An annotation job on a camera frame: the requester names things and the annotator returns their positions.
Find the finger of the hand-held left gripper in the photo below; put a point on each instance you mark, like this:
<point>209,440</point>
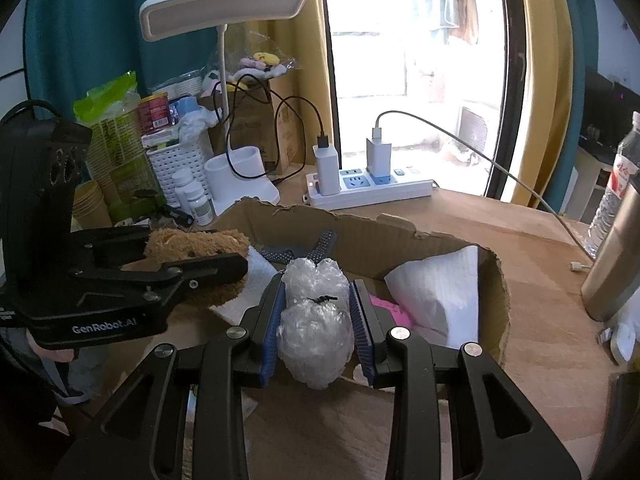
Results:
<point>200,272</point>
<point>110,242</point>

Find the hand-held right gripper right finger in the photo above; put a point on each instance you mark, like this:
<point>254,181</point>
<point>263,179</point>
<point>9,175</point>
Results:
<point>361,330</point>

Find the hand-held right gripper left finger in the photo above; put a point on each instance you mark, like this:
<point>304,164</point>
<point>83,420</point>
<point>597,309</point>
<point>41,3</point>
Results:
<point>272,330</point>

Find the brown plush toy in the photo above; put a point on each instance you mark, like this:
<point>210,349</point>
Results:
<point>200,242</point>

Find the pink sponge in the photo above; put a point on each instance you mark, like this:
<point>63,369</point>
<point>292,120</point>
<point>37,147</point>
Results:
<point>395,312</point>

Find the bubble wrap bundle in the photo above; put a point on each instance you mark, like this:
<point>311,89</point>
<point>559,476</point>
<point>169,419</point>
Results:
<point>312,330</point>

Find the white paper towel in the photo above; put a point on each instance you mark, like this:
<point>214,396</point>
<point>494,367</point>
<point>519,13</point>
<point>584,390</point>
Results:
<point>435,280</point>
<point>260,272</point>

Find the cardboard box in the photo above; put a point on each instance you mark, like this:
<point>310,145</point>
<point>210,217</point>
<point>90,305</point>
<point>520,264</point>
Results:
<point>495,310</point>

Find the brown paper cup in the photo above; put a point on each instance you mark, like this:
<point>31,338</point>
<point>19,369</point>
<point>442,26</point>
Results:
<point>92,205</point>

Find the white plastic basket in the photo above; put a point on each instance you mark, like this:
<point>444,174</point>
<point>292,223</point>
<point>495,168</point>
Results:
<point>175,165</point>

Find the green bag of paper cups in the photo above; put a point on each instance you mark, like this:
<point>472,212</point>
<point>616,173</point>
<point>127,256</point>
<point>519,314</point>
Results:
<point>117,130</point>

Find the red can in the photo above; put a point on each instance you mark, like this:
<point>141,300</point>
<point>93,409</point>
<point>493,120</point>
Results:
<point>155,112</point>

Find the crumpled white plastic bag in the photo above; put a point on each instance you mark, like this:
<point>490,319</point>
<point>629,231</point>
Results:
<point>197,122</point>

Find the brown paper bag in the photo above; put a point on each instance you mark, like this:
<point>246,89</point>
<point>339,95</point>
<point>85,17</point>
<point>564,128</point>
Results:
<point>260,135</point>

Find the white power strip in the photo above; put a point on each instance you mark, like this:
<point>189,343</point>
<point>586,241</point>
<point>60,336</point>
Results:
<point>400,185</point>

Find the teal curtain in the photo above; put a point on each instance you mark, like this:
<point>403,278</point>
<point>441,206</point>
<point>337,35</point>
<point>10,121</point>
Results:
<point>575,10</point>
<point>100,20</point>

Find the yellow curtain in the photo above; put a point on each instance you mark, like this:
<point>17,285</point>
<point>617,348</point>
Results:
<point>545,85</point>
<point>300,75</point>

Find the clear bag of plush toys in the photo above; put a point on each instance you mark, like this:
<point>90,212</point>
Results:
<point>265,60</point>

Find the white balcony appliance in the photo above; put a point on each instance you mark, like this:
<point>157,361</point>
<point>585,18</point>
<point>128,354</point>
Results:
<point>472,130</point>

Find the white desk lamp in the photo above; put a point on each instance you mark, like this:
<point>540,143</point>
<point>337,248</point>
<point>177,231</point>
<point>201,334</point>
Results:
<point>225,10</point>

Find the steel tumbler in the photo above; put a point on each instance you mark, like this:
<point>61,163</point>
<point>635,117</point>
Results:
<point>615,270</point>

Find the clear water bottle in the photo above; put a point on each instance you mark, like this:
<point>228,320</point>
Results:
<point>620,170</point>

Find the black monitor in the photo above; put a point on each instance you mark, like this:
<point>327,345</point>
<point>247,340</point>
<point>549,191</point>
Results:
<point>602,105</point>

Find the beige hanging towel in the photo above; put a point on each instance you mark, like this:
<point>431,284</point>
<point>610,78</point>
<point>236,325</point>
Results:
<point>467,5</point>

